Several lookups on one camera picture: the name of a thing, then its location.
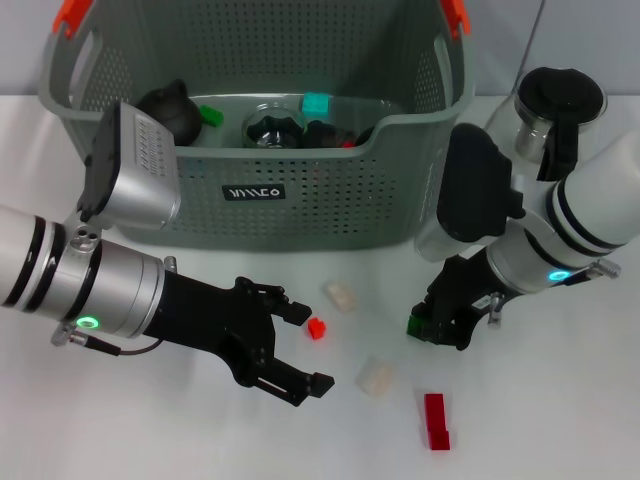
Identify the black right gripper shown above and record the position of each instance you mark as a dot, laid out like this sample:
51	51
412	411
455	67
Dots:
465	290

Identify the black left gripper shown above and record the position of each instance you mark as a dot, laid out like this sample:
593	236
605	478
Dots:
210	320

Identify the green rectangular toy brick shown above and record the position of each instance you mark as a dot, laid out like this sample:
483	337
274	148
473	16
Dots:
415	326

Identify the dark red long toy brick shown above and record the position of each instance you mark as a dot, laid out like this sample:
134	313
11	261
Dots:
435	420

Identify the teal square toy brick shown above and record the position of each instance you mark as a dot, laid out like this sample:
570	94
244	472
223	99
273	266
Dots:
315	105

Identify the green stepped toy brick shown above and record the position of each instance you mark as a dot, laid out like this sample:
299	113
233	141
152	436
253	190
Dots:
211	116

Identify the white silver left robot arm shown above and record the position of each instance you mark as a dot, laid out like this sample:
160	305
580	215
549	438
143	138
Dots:
50	270

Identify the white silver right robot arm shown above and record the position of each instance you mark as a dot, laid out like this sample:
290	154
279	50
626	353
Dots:
600	200

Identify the grey perforated storage basket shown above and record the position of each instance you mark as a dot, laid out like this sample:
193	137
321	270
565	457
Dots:
325	210

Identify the small red toy brick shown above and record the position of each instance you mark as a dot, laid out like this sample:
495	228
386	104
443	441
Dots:
316	328

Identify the white toy brick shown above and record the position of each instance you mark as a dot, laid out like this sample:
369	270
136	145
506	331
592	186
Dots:
341	296
375	378

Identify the black round ceramic teapot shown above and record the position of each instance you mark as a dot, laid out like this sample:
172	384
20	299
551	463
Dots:
172	112

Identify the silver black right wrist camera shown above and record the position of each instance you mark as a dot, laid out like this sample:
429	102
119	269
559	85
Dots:
470	185

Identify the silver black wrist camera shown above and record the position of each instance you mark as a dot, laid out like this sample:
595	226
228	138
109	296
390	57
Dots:
470	185
135	170

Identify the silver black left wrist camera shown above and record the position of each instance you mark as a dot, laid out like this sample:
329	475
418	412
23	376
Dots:
135	170

